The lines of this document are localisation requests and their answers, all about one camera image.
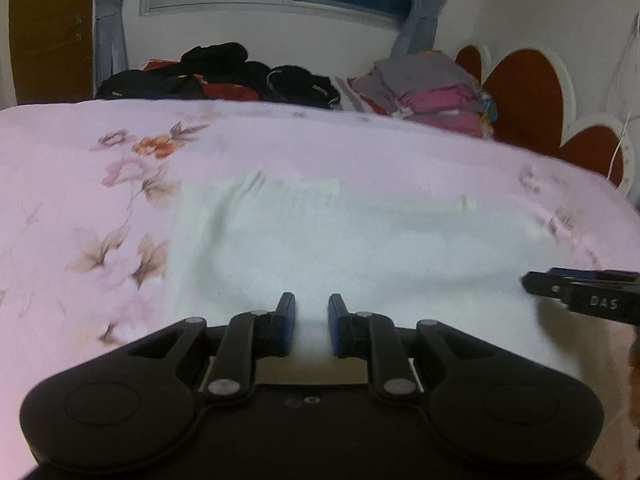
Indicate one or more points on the striped pink cloth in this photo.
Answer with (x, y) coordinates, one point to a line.
(357, 97)

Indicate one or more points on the red cloth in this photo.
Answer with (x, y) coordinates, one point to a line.
(225, 91)

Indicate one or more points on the petal-shaped headboard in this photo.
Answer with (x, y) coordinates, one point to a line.
(530, 95)

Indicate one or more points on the stack of folded clothes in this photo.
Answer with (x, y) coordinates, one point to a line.
(430, 90)

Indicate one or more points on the grey-blue curtain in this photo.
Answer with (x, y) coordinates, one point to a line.
(110, 25)
(420, 15)

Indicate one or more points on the wooden door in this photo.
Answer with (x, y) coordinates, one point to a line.
(50, 30)

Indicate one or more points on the pink floral bedsheet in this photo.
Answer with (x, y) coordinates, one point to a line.
(75, 170)

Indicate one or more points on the pile of black clothes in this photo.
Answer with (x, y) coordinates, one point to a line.
(220, 67)

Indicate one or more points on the white knit sweater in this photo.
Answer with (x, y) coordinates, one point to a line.
(375, 250)

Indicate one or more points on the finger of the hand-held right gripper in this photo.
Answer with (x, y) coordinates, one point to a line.
(545, 286)
(600, 276)

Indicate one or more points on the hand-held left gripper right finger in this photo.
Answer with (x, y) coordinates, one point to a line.
(336, 331)

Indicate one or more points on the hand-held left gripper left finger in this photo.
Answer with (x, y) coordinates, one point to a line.
(287, 330)

